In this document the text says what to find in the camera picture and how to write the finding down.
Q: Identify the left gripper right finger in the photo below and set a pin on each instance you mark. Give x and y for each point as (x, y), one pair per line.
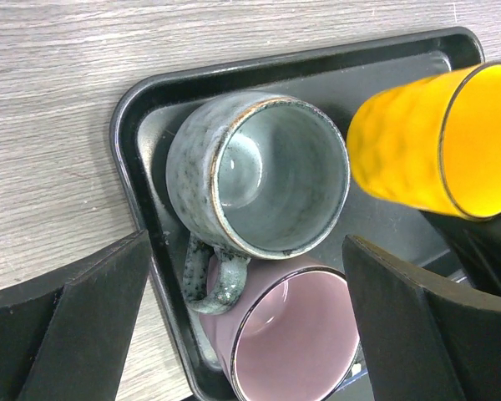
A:
(423, 336)

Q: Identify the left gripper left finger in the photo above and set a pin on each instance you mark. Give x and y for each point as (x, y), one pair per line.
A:
(65, 335)

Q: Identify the black serving tray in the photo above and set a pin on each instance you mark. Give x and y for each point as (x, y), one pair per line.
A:
(335, 79)

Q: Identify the yellow ceramic mug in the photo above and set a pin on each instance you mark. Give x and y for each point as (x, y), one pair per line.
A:
(434, 144)

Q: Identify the lilac ceramic mug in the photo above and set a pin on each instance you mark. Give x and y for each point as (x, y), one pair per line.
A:
(292, 335)

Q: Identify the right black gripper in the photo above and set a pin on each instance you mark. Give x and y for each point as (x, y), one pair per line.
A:
(477, 245)

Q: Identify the grey ceramic mug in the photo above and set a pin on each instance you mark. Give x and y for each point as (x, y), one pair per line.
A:
(252, 175)

